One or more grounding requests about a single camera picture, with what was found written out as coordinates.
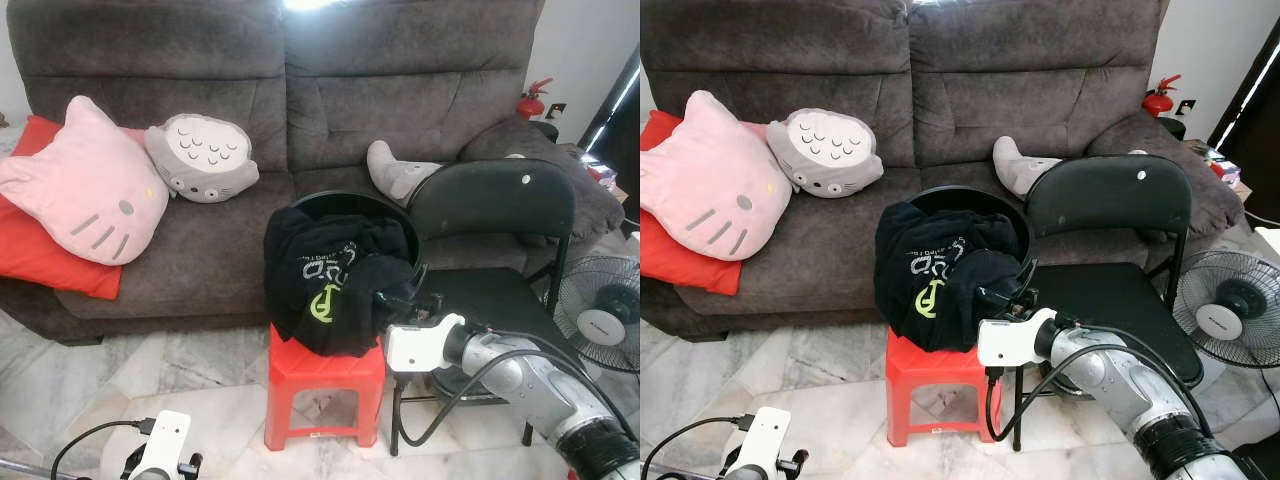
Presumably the dark brown fabric sofa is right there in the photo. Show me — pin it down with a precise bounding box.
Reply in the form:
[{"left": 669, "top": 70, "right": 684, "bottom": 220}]
[
  {"left": 640, "top": 0, "right": 1246, "bottom": 341},
  {"left": 0, "top": 0, "right": 626, "bottom": 346}
]

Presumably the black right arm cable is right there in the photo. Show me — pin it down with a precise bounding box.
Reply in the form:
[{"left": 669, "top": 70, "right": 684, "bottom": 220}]
[
  {"left": 395, "top": 325, "right": 621, "bottom": 448},
  {"left": 985, "top": 320, "right": 1211, "bottom": 441}
]

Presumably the grey owl face cushion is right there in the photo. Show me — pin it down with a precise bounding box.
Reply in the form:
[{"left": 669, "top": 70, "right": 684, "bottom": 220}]
[
  {"left": 765, "top": 108, "right": 886, "bottom": 199},
  {"left": 145, "top": 113, "right": 261, "bottom": 204}
]

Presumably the red cushion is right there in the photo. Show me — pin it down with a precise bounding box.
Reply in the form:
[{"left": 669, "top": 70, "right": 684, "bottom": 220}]
[
  {"left": 0, "top": 115, "right": 146, "bottom": 301},
  {"left": 640, "top": 110, "right": 771, "bottom": 296}
]

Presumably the red fire extinguisher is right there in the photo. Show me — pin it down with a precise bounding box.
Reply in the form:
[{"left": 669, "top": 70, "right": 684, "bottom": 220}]
[
  {"left": 516, "top": 77, "right": 554, "bottom": 121},
  {"left": 1142, "top": 73, "right": 1183, "bottom": 118}
]

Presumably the black folding chair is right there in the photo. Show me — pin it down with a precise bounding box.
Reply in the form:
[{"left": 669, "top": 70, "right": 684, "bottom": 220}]
[
  {"left": 390, "top": 158, "right": 578, "bottom": 456},
  {"left": 1010, "top": 153, "right": 1206, "bottom": 451}
]

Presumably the grey floor fan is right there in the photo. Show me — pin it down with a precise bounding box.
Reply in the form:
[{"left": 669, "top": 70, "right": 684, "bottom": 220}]
[
  {"left": 1172, "top": 250, "right": 1280, "bottom": 369},
  {"left": 553, "top": 255, "right": 640, "bottom": 373}
]

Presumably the grey plush toy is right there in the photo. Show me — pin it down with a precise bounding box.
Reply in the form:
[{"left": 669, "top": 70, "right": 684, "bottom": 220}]
[
  {"left": 365, "top": 140, "right": 526, "bottom": 206},
  {"left": 992, "top": 135, "right": 1151, "bottom": 199}
]

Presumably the pink cat face cushion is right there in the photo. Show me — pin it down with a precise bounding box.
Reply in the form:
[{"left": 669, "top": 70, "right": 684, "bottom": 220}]
[
  {"left": 640, "top": 90, "right": 793, "bottom": 261},
  {"left": 0, "top": 95, "right": 171, "bottom": 266}
]

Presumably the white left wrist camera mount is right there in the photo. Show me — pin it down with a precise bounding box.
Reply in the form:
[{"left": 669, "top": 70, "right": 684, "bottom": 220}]
[
  {"left": 135, "top": 410, "right": 193, "bottom": 480},
  {"left": 722, "top": 405, "right": 791, "bottom": 480}
]

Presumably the red plastic stool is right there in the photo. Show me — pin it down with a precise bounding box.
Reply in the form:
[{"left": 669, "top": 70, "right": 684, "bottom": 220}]
[
  {"left": 885, "top": 325, "right": 1004, "bottom": 448},
  {"left": 263, "top": 322, "right": 388, "bottom": 451}
]

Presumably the black shirt green print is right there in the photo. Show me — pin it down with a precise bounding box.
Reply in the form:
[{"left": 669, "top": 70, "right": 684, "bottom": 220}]
[
  {"left": 873, "top": 200, "right": 1034, "bottom": 353},
  {"left": 263, "top": 205, "right": 421, "bottom": 358}
]

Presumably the black round basket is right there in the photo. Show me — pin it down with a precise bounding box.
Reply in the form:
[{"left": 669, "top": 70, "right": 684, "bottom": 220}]
[
  {"left": 265, "top": 190, "right": 423, "bottom": 301},
  {"left": 905, "top": 185, "right": 1034, "bottom": 261}
]

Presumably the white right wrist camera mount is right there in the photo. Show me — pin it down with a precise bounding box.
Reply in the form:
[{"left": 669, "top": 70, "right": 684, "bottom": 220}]
[
  {"left": 977, "top": 307, "right": 1059, "bottom": 373},
  {"left": 383, "top": 313, "right": 466, "bottom": 376}
]

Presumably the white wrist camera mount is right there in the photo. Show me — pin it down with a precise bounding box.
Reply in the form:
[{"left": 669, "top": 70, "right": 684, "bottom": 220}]
[
  {"left": 722, "top": 405, "right": 791, "bottom": 480},
  {"left": 383, "top": 313, "right": 466, "bottom": 376},
  {"left": 977, "top": 307, "right": 1059, "bottom": 373},
  {"left": 135, "top": 410, "right": 193, "bottom": 480}
]

